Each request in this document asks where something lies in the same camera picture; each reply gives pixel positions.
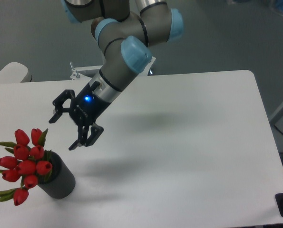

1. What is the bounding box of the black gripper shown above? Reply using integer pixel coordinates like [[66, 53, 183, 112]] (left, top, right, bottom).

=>
[[49, 82, 111, 150]]

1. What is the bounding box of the red tulip bouquet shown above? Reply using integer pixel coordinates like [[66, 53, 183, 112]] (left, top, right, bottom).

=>
[[0, 128, 55, 206]]

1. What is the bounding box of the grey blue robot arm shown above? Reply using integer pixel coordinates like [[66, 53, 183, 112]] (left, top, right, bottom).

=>
[[50, 0, 184, 150]]

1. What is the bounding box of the dark grey ribbed vase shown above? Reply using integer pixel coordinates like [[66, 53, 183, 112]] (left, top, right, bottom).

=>
[[38, 152, 76, 199]]

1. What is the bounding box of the white chair armrest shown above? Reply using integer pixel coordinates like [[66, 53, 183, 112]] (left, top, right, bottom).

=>
[[0, 62, 32, 84]]

